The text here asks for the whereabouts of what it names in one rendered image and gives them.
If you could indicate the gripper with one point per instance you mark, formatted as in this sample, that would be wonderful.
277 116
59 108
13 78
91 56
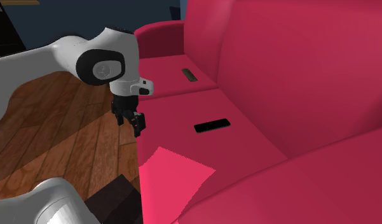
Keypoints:
125 103

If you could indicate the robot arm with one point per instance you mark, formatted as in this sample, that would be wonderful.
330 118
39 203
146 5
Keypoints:
66 52

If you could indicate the brown remote control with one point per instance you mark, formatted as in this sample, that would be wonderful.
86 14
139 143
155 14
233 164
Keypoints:
189 74

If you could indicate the black remote control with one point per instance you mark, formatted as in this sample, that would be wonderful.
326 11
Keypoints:
212 125

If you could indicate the red sofa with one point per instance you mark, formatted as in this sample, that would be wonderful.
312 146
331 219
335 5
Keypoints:
271 93

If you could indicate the dark cabinet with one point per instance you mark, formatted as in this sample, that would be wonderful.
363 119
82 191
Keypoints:
4 28

